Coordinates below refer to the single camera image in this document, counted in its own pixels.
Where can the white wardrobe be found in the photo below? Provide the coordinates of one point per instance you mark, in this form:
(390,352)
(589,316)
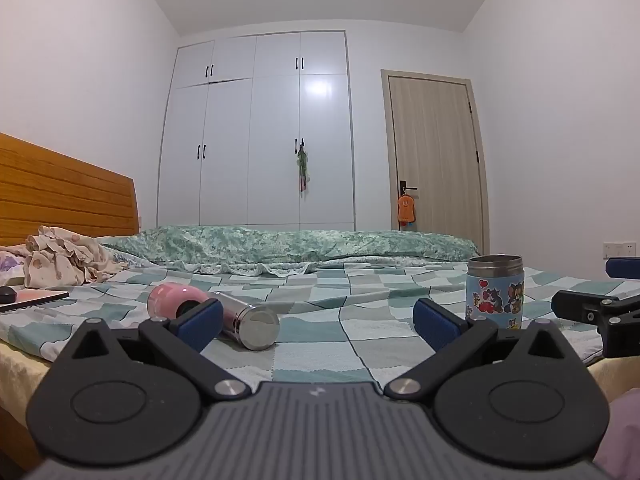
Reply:
(260,130)

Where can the black computer mouse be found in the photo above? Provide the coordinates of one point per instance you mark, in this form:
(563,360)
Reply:
(6,294)

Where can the wooden bed frame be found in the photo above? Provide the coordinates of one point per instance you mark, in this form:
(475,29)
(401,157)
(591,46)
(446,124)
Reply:
(60,195)

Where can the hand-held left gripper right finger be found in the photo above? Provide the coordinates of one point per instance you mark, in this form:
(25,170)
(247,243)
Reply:
(434,324)

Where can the orange hanging toy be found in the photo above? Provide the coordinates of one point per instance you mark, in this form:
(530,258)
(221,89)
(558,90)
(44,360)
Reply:
(406,208)

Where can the cream spotted crumpled cloth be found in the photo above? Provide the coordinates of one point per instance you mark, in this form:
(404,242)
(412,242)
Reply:
(60,260)

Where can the green floral quilt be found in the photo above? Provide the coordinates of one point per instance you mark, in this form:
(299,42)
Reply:
(280,245)

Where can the wall socket plate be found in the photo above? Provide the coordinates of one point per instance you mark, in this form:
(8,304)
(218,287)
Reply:
(620,248)

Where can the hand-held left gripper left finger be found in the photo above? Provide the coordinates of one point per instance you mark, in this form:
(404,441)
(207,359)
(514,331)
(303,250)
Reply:
(201,323)

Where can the cartoon print steel cup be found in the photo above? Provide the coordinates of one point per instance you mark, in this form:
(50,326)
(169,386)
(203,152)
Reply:
(494,294)

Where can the pink steel thermos cup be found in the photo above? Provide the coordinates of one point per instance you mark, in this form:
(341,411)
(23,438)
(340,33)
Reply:
(240,317)

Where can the pink cloth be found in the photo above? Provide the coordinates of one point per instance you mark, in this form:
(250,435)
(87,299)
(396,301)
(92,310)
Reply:
(622,440)

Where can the purple floral pillow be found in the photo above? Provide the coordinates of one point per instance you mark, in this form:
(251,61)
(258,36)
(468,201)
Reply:
(9,262)

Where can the light wooden door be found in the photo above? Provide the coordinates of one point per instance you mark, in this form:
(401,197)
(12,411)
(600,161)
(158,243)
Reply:
(432,160)

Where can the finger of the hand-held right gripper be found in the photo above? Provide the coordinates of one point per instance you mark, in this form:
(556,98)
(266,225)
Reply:
(624,267)
(575,304)

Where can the pink flat tablet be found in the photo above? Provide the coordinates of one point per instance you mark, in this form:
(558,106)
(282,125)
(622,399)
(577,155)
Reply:
(35,297)

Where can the checkered green bed sheet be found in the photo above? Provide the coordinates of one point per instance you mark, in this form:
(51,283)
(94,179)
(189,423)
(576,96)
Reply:
(320,300)

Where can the cream under sheet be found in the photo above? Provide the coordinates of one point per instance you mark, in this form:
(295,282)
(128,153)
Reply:
(15,375)

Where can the green hanging ornament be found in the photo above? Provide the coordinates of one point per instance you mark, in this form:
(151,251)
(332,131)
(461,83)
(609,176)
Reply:
(302,165)

